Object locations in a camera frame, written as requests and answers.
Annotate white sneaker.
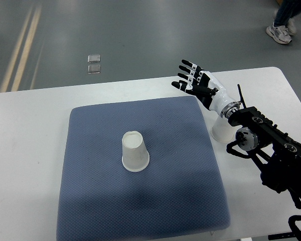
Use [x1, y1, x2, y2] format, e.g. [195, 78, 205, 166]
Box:
[266, 24, 292, 44]

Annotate lower metal floor plate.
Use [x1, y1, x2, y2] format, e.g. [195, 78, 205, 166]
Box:
[87, 64, 101, 74]

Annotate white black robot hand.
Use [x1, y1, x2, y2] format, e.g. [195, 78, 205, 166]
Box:
[172, 60, 240, 119]

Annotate metal floor plate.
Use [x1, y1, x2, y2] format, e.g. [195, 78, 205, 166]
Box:
[87, 54, 100, 63]
[87, 64, 101, 74]

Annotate upper metal floor plate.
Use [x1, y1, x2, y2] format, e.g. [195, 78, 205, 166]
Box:
[87, 54, 100, 63]

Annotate white paper cup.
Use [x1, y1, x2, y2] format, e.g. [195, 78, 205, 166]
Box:
[211, 117, 235, 143]
[122, 131, 149, 172]

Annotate blue grey square cushion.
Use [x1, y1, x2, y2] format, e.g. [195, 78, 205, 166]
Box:
[56, 96, 230, 240]

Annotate person leg in jeans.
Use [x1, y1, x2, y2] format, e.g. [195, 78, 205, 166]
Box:
[274, 0, 301, 27]

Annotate white paper cup on cushion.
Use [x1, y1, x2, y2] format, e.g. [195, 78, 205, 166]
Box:
[122, 131, 149, 172]

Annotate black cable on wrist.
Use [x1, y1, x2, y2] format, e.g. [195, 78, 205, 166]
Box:
[237, 84, 247, 109]

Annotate black frame at bottom right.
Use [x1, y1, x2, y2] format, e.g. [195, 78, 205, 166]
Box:
[268, 215, 301, 241]

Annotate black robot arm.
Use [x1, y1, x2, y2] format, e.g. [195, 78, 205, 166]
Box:
[226, 107, 301, 209]

